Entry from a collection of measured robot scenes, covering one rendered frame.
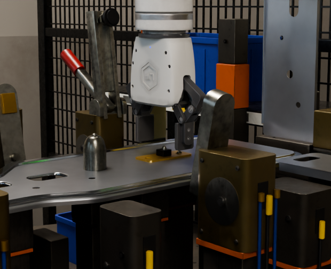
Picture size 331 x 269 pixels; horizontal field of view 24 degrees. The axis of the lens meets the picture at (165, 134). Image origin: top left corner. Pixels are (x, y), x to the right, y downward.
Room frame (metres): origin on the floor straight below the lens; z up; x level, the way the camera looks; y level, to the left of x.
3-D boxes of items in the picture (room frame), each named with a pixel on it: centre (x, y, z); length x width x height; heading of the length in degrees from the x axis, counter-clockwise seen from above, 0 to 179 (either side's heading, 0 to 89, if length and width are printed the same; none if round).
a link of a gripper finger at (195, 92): (1.10, -0.03, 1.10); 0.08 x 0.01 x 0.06; 40
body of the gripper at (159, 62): (1.14, 0.00, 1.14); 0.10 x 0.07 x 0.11; 40
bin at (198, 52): (1.70, -0.09, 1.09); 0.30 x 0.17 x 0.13; 32
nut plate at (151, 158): (1.14, 0.00, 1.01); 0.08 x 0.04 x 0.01; 130
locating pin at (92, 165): (1.06, 0.10, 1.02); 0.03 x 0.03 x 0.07
